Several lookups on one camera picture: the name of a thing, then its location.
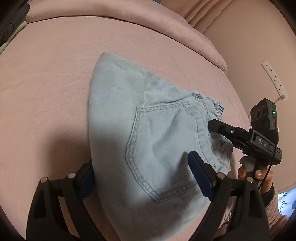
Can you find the black camera box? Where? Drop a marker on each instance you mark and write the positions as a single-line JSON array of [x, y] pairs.
[[264, 117]]

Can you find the pink curtain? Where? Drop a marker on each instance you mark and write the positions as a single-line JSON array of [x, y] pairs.
[[199, 14]]

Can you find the person's right hand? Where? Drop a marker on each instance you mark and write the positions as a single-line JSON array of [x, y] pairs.
[[265, 176]]

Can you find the light blue denim pants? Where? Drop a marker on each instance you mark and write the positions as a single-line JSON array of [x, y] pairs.
[[141, 130]]

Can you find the white power strip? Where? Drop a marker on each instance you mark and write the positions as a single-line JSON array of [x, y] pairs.
[[275, 80]]

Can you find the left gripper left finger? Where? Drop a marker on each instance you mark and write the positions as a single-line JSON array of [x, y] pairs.
[[46, 220]]

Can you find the pink sleeve forearm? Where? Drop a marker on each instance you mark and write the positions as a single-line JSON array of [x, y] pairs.
[[276, 221]]

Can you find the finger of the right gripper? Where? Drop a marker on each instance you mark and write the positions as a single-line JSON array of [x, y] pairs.
[[237, 135]]

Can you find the pink rolled duvet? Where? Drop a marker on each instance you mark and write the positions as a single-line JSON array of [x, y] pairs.
[[148, 14]]

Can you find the pink bed sheet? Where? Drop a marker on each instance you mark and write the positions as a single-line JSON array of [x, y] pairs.
[[45, 77]]

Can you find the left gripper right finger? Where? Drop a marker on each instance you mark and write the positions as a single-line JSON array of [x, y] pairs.
[[248, 220]]

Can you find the dark folded clothes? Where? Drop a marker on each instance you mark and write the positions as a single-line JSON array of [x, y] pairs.
[[18, 18]]

